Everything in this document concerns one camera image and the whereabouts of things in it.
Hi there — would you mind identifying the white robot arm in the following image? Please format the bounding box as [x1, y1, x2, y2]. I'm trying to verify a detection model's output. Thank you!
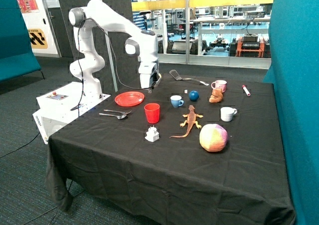
[69, 0, 161, 99]

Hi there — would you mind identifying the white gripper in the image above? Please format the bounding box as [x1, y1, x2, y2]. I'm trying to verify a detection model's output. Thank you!
[139, 61, 161, 93]

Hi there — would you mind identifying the blue ball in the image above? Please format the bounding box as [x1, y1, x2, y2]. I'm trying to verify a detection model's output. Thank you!
[188, 90, 199, 102]

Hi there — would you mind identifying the pink mug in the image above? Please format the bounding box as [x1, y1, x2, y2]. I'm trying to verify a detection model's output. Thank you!
[211, 80, 227, 93]

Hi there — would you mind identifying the multicolour plush ball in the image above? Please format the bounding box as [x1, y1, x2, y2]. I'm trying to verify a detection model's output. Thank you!
[199, 124, 228, 152]

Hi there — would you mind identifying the blue cup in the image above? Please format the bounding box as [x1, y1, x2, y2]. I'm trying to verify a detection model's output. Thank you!
[170, 95, 184, 108]

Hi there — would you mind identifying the yellow black sign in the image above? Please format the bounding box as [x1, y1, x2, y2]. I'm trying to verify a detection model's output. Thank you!
[28, 28, 48, 49]

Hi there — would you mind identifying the white mug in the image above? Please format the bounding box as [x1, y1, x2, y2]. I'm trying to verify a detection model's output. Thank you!
[220, 107, 237, 122]

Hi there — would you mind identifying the red plastic plate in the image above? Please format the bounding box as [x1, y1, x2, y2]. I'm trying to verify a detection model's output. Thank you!
[114, 91, 145, 107]

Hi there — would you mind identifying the metal spoon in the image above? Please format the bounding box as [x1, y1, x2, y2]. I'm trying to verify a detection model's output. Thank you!
[99, 113, 127, 120]

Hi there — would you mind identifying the brown plush toy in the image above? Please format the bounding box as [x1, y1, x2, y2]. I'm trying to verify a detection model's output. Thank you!
[209, 88, 223, 103]

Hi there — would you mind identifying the black tablecloth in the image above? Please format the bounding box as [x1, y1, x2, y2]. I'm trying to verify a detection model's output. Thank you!
[45, 75, 296, 225]

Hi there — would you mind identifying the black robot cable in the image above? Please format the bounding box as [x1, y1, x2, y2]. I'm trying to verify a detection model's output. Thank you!
[74, 17, 160, 118]

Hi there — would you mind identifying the red plastic cup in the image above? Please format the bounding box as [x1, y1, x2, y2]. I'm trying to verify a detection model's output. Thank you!
[144, 103, 160, 124]

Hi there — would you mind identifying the black slotted spatula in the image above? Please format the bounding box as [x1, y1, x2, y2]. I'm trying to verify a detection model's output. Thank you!
[168, 69, 210, 86]

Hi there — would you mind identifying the white power adapter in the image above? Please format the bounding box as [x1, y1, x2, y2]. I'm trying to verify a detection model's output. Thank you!
[145, 126, 160, 142]

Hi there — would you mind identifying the metal fork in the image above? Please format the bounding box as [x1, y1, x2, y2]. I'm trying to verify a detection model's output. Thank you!
[103, 109, 131, 115]

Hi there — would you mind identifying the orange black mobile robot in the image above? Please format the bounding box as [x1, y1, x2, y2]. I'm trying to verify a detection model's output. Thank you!
[229, 34, 271, 58]

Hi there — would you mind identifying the orange toy lizard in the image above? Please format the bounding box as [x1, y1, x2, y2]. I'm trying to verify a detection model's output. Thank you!
[171, 105, 203, 138]

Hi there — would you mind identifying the black acoustic panel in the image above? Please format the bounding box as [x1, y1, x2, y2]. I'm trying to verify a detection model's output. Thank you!
[59, 0, 140, 94]

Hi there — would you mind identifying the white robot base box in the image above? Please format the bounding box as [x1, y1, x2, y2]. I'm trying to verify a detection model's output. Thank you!
[33, 82, 110, 144]

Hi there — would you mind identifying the teal partition wall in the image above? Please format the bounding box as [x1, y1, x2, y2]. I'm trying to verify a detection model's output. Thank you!
[264, 0, 319, 225]

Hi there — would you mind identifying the black floor cable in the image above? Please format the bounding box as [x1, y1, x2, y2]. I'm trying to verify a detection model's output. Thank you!
[0, 132, 40, 159]

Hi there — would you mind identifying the red white marker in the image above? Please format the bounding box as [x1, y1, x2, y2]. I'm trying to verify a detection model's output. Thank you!
[242, 85, 251, 96]

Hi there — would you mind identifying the teal sofa bench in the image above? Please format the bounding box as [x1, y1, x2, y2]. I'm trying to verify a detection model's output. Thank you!
[0, 0, 41, 81]

